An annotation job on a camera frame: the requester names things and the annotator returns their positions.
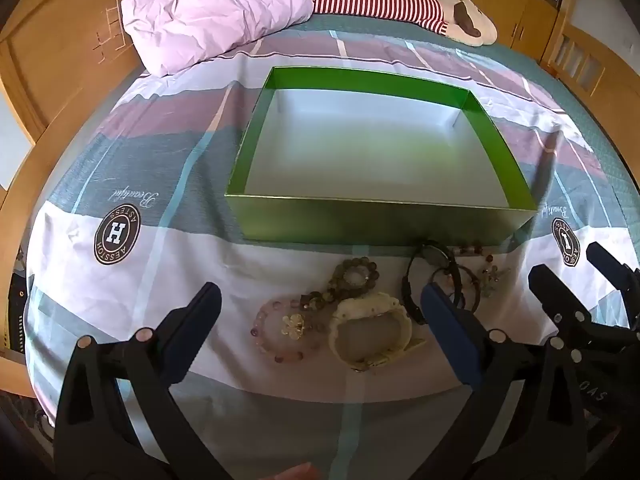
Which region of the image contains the yellow flower brooch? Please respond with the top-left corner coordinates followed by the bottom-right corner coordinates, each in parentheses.
top-left (279, 314), bottom-right (307, 337)

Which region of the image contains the reddish bead bracelet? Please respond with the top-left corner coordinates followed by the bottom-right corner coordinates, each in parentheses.
top-left (452, 244), bottom-right (496, 263)

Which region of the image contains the thin metal bangle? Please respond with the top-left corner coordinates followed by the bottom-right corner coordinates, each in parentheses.
top-left (432, 265), bottom-right (482, 311)

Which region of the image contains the printed bed sheet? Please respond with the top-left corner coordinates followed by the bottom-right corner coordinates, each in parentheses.
top-left (20, 12), bottom-right (636, 480)

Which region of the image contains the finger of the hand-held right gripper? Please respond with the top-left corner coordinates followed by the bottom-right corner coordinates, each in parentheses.
top-left (586, 242), bottom-right (640, 328)
top-left (528, 265), bottom-right (621, 347)

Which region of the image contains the dark bead bracelet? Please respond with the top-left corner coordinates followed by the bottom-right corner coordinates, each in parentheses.
top-left (300, 256), bottom-right (382, 311)

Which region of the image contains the wooden cabinet with scribbles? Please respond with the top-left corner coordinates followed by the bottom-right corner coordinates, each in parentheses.
top-left (0, 0), bottom-right (138, 146)

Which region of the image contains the person's left hand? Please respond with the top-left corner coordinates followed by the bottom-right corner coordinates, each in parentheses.
top-left (267, 462), bottom-right (321, 480)

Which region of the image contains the clear crystal bracelet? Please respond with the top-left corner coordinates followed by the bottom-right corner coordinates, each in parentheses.
top-left (477, 265), bottom-right (511, 293)

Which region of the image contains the green cardboard box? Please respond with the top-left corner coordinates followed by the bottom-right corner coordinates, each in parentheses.
top-left (225, 66), bottom-right (538, 247)

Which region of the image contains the pink bead bracelet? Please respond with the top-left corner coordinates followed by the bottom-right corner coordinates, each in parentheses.
top-left (256, 299), bottom-right (326, 363)

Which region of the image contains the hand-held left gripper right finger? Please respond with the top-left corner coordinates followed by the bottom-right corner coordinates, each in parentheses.
top-left (420, 282), bottom-right (586, 480)

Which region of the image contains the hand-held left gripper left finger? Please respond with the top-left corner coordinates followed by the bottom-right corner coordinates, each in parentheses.
top-left (54, 282), bottom-right (241, 480)

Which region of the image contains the wooden lattice panel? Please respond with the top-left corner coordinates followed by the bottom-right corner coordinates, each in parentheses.
top-left (542, 0), bottom-right (640, 126)

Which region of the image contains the black wrist watch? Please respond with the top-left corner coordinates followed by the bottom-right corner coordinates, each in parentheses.
top-left (400, 241), bottom-right (458, 323)

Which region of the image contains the cream wristwatch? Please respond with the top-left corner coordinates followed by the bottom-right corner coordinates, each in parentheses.
top-left (327, 292), bottom-right (426, 373)

